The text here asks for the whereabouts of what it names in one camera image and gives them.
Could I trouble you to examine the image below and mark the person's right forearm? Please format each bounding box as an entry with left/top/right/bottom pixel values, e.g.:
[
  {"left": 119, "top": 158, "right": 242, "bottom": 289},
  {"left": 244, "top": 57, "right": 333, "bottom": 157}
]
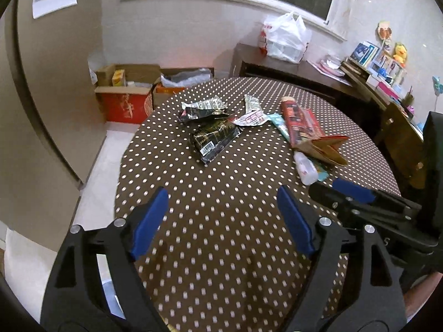
[{"left": 403, "top": 271, "right": 443, "bottom": 320}]

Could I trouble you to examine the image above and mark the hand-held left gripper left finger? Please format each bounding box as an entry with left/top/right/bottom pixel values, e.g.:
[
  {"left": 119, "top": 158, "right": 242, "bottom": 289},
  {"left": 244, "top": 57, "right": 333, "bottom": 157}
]
[{"left": 40, "top": 187, "right": 169, "bottom": 332}]

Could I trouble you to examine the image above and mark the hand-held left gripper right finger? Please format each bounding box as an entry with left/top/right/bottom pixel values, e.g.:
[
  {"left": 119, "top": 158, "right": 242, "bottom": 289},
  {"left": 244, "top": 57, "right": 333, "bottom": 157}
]
[{"left": 277, "top": 185, "right": 408, "bottom": 332}]

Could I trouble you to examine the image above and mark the red patterned snack bag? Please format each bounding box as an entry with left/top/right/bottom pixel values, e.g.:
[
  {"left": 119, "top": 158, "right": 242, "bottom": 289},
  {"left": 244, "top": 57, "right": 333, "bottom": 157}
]
[{"left": 280, "top": 97, "right": 325, "bottom": 147}]

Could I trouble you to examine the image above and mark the red cardboard box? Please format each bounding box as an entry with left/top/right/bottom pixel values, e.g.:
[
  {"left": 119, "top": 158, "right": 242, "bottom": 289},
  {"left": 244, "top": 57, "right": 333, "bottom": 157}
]
[{"left": 94, "top": 86, "right": 154, "bottom": 125}]

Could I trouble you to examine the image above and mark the yellow duck plush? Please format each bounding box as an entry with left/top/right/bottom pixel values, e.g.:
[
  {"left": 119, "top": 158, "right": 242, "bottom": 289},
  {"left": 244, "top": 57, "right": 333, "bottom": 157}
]
[{"left": 393, "top": 42, "right": 408, "bottom": 68}]

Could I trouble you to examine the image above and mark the orange wall decoration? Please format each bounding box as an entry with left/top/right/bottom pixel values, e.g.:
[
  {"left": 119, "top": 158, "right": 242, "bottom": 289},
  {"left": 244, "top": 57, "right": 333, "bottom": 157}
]
[{"left": 377, "top": 21, "right": 393, "bottom": 45}]

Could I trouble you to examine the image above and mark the red white wrapper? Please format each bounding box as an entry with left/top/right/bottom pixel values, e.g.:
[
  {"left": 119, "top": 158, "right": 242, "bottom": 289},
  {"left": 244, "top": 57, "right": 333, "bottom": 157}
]
[{"left": 231, "top": 110, "right": 271, "bottom": 127}]

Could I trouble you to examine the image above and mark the wooden chair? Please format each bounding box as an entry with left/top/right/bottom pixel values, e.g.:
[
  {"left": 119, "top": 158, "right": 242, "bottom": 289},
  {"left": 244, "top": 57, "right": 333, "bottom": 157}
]
[{"left": 373, "top": 102, "right": 430, "bottom": 194}]

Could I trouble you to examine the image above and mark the pink table mat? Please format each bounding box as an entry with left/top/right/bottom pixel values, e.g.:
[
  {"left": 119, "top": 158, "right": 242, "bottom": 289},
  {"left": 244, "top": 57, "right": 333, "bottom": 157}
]
[{"left": 306, "top": 59, "right": 352, "bottom": 84}]

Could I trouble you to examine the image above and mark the dark wooden sideboard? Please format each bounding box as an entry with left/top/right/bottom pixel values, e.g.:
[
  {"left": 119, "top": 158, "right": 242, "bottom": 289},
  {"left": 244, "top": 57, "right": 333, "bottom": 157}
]
[{"left": 230, "top": 43, "right": 354, "bottom": 104}]

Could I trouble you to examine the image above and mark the stack of books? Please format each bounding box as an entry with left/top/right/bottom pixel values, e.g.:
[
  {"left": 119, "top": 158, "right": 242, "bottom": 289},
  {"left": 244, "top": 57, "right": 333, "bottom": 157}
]
[{"left": 341, "top": 59, "right": 371, "bottom": 77}]

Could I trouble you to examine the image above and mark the black silver wrapper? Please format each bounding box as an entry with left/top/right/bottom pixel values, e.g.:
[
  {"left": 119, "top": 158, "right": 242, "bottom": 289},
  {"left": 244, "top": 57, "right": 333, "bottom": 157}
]
[{"left": 178, "top": 97, "right": 231, "bottom": 122}]

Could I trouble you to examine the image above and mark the small clear plastic bottle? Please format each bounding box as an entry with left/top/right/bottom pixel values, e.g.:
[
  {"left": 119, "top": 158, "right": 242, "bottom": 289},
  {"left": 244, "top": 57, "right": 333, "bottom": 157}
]
[{"left": 293, "top": 151, "right": 319, "bottom": 185}]

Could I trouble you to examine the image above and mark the gold two-door refrigerator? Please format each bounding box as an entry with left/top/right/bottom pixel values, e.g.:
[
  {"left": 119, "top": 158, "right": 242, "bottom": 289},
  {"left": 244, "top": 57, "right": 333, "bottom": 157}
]
[{"left": 0, "top": 0, "right": 106, "bottom": 253}]

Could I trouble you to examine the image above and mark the green white wrapper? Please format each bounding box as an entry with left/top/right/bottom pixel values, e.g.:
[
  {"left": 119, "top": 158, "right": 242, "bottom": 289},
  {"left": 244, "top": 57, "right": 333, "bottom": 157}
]
[{"left": 243, "top": 94, "right": 261, "bottom": 115}]

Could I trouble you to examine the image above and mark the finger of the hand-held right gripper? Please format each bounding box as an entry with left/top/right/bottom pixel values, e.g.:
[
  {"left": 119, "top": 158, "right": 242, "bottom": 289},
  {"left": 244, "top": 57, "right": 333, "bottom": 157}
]
[
  {"left": 309, "top": 179, "right": 421, "bottom": 215},
  {"left": 337, "top": 202, "right": 413, "bottom": 229}
]

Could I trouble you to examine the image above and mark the white plastic bag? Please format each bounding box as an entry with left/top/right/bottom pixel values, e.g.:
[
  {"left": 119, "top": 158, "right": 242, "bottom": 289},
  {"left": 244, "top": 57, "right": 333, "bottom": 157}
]
[{"left": 259, "top": 11, "right": 312, "bottom": 64}]

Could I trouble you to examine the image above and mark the teal wrapper strip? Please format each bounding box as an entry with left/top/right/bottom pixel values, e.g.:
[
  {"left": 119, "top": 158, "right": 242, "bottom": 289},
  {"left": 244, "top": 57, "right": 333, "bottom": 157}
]
[{"left": 269, "top": 113, "right": 295, "bottom": 141}]

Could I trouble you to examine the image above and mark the teal packet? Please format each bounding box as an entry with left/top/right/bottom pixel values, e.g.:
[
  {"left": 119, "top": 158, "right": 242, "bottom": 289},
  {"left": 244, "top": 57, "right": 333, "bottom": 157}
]
[{"left": 310, "top": 157, "right": 329, "bottom": 181}]

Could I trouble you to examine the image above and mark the brown polka-dot tablecloth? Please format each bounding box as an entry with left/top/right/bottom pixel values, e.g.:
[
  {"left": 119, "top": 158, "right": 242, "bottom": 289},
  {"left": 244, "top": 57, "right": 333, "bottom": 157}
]
[{"left": 114, "top": 76, "right": 402, "bottom": 332}]

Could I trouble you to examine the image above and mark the open brown cardboard box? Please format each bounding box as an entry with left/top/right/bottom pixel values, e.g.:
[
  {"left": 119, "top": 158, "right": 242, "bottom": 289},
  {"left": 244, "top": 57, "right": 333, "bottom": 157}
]
[{"left": 95, "top": 63, "right": 161, "bottom": 89}]

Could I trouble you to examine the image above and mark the orange cardboard box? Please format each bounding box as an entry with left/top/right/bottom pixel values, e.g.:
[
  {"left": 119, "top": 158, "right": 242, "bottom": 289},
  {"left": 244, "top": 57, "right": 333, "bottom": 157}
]
[{"left": 152, "top": 82, "right": 189, "bottom": 108}]

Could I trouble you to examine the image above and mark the blue picture box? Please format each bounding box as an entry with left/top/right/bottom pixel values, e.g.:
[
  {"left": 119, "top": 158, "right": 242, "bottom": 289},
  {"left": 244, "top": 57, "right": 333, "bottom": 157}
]
[{"left": 350, "top": 41, "right": 380, "bottom": 67}]

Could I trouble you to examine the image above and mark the black gold snack packet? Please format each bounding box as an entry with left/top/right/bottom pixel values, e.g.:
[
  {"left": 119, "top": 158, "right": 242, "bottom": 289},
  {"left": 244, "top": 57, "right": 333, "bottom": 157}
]
[{"left": 190, "top": 119, "right": 243, "bottom": 165}]

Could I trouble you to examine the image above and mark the brown paper bag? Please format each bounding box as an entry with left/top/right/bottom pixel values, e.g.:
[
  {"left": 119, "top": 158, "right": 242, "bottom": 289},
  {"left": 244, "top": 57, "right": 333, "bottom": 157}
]
[{"left": 293, "top": 135, "right": 350, "bottom": 167}]

